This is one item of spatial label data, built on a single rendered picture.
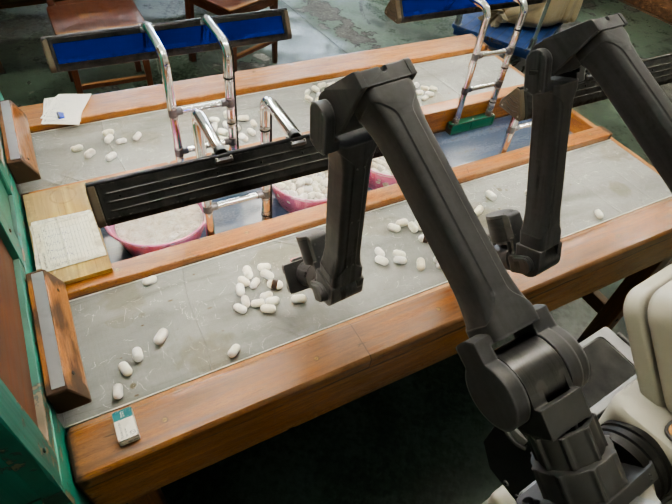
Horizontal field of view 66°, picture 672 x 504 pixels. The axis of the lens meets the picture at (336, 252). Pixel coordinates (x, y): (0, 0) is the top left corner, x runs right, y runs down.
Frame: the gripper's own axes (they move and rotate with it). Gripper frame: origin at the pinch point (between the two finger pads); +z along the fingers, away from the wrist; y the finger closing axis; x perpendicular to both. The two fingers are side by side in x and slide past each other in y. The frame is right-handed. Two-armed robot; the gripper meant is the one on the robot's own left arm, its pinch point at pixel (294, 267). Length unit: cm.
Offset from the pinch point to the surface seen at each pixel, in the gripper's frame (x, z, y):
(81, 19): -112, 198, 15
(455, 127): -19, 43, -84
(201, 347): 9.9, -1.3, 24.8
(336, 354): 17.4, -14.4, 0.3
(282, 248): -2.1, 14.1, -2.7
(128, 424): 14.3, -14.3, 41.9
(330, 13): -118, 280, -170
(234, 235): -8.3, 17.8, 7.4
